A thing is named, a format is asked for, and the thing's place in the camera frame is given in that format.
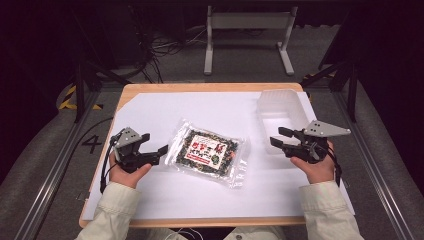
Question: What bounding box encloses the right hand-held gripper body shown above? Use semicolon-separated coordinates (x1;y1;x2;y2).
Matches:
282;119;352;165

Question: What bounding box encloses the white metal stand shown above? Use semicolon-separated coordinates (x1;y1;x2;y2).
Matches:
203;5;299;77

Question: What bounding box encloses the clear packet of dark snacks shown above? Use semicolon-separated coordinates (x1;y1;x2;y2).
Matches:
165;119;251;190

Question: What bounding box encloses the translucent plastic container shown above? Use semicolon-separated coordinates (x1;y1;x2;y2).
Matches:
256;88;311;156

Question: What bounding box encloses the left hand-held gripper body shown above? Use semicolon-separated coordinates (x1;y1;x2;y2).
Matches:
112;127;161;174

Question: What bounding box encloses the person's left hand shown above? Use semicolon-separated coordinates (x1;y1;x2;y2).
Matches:
108;153;153;190

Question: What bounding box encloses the bundle of black floor cables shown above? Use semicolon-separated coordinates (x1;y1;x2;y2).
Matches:
131;6;208;84

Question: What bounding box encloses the person's right hand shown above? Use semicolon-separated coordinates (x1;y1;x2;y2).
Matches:
290;141;336;185

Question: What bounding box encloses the white paper mat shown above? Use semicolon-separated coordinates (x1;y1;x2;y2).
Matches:
82;91;356;221

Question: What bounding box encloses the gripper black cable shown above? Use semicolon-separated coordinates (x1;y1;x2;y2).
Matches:
327;143;343;188
99;129;127;195

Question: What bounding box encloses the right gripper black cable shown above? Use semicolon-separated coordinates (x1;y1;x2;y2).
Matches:
327;143;343;188

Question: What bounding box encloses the black metal stand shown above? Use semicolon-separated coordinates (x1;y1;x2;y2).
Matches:
70;9;132;123
300;13;360;123

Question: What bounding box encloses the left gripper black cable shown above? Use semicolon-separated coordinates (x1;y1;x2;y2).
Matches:
99;129;127;195

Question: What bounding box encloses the aluminium rail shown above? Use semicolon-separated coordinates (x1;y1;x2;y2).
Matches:
14;91;102;240
332;90;415;240

